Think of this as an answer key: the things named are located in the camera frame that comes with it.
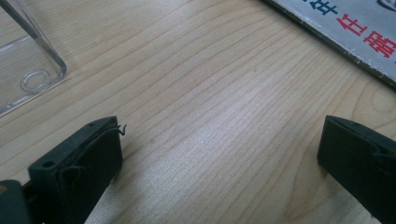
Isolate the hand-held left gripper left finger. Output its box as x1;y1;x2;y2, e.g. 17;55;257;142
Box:
27;116;128;224

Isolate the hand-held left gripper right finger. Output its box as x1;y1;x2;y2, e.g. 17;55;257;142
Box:
317;115;396;224

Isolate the clear acrylic divider rack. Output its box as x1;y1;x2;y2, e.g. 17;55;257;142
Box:
0;0;67;118

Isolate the magazine with portrait cover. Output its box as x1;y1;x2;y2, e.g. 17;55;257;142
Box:
263;0;396;91

